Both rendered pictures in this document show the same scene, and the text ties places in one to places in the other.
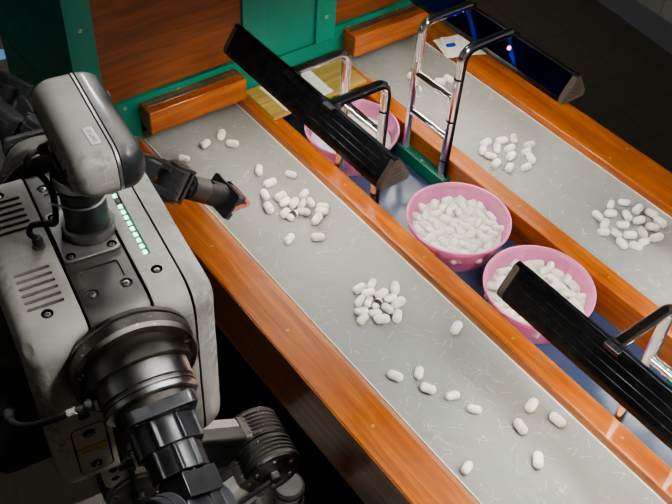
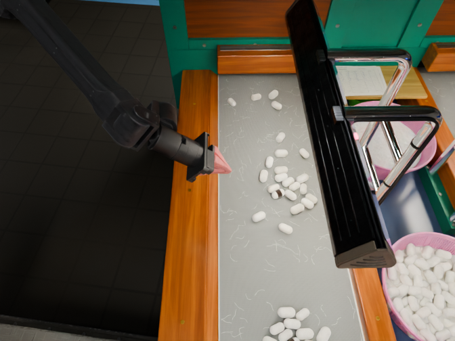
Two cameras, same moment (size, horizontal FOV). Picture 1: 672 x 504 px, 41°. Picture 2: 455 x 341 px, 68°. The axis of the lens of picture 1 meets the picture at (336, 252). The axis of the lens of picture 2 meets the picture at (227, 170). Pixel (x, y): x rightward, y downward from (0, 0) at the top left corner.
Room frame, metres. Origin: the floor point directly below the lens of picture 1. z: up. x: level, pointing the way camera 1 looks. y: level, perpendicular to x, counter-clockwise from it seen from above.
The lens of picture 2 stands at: (1.20, -0.06, 1.50)
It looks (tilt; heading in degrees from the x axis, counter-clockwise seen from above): 55 degrees down; 39
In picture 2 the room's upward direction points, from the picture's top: straight up
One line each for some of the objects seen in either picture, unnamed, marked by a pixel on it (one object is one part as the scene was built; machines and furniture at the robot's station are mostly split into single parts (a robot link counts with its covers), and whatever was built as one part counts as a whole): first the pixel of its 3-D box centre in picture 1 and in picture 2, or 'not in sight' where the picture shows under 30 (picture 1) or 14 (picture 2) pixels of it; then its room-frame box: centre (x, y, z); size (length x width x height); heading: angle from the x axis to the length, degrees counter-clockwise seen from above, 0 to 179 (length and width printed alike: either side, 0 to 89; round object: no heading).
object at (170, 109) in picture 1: (194, 100); (264, 58); (1.98, 0.42, 0.83); 0.30 x 0.06 x 0.07; 130
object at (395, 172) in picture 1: (309, 98); (328, 95); (1.68, 0.09, 1.08); 0.62 x 0.08 x 0.07; 40
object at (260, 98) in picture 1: (306, 87); (368, 82); (2.16, 0.12, 0.77); 0.33 x 0.15 x 0.01; 130
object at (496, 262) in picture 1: (535, 298); not in sight; (1.44, -0.48, 0.72); 0.27 x 0.27 x 0.10
